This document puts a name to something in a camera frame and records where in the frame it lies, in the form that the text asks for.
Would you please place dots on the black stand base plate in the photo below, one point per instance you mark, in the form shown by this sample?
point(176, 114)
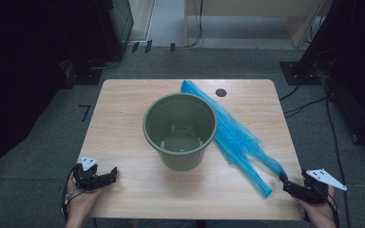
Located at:
point(87, 77)
point(293, 74)

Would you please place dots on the blue plastic bag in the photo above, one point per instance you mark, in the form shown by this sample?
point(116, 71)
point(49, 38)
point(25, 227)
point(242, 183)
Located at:
point(234, 136)

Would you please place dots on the person's grey trousers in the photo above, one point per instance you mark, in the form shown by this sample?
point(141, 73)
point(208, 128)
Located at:
point(171, 224)

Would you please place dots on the person's left hand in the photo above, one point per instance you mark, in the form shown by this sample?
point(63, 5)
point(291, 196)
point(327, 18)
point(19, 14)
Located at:
point(80, 205)

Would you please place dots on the black tape corner mark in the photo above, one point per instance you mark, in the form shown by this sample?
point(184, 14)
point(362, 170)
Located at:
point(85, 112)

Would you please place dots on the dark round table grommet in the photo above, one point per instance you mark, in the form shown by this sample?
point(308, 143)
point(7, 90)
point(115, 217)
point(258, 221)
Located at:
point(221, 92)

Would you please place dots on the person's right hand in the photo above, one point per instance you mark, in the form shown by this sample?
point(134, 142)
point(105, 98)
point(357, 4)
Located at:
point(320, 215)

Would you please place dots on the light wooden desk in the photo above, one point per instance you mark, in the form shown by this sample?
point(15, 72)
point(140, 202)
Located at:
point(250, 8)

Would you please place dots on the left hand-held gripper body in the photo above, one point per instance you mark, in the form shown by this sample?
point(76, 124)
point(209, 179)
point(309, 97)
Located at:
point(85, 179)

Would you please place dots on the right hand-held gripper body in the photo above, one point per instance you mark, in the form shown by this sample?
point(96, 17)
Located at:
point(313, 191)

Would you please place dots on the black slanted stand post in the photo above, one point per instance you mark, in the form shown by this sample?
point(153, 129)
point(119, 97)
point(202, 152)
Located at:
point(324, 34)

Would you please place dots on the green plastic bin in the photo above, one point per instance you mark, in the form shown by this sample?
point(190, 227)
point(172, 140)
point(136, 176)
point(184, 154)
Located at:
point(158, 120)

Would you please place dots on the dark glass cabinet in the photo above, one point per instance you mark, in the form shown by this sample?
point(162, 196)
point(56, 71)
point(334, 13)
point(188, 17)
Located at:
point(122, 22)

